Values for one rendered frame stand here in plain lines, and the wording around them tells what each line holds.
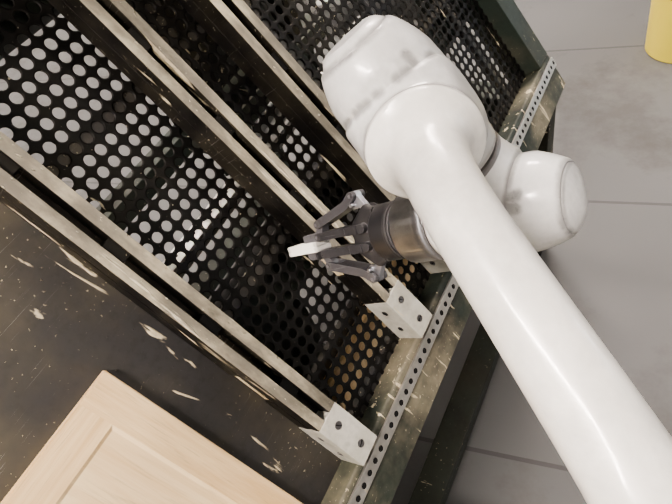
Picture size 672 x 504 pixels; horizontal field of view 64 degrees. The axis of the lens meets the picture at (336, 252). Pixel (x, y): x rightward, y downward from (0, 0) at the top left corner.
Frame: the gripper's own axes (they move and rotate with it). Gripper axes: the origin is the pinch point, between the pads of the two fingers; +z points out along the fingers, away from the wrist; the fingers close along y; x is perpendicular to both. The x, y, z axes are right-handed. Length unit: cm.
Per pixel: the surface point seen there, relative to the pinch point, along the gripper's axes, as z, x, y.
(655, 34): 25, -279, 46
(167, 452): 20.0, 22.6, -25.0
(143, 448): 20.4, 25.7, -22.7
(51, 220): 16.0, 29.3, 13.6
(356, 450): 12.8, -7.7, -39.7
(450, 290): 13, -47, -21
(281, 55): 14.4, -17.6, 35.0
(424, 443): 68, -79, -85
